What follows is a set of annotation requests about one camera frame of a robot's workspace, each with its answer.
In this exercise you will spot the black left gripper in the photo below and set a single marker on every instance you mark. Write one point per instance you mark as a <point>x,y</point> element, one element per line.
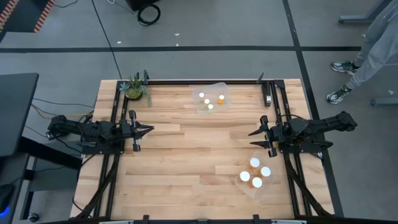
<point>130,130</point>

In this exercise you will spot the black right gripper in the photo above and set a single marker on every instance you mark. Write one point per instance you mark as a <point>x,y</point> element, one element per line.
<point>273,135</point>

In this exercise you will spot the small orange pill bottle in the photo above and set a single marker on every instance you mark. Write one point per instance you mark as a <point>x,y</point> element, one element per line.
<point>221,97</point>

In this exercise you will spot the small pale yellow pill bottle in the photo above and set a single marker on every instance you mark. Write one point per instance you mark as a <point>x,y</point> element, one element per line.
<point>210,106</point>
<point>201,95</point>
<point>206,101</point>

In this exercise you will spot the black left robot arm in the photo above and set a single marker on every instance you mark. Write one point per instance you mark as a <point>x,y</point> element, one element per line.
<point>71,127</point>

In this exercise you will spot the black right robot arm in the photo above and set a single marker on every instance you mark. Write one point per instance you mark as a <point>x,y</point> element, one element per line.
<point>323,123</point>

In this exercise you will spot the clear bag of orange bottles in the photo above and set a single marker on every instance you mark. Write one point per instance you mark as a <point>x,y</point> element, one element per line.
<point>253,193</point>

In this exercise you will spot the clear plastic bin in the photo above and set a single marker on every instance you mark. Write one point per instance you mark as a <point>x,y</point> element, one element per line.
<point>214,88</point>

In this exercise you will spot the potted green succulent plant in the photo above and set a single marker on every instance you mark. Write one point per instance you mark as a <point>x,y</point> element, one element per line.
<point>133,91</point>

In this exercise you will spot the grey light bar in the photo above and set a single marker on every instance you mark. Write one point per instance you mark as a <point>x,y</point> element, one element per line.
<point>116,222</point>
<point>289,222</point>

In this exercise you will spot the black box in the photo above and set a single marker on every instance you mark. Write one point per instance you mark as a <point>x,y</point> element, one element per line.
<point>136,3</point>

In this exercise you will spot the grey metal table foot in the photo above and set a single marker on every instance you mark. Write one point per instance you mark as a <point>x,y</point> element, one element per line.
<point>384,102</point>
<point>354,19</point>

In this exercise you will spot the black desk top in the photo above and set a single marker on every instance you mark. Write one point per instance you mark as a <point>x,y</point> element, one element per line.
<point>17,112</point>

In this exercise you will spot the black caster wheel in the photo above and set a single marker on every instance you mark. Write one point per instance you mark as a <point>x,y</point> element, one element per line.
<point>33,217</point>

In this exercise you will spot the person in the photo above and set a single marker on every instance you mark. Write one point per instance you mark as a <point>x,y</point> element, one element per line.
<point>376,46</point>

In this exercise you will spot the black mat orange stripes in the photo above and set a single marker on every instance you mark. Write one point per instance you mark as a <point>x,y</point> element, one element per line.
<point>21,15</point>

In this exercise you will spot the black aluminium table frame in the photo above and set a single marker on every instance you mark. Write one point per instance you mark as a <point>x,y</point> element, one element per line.
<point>199,82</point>

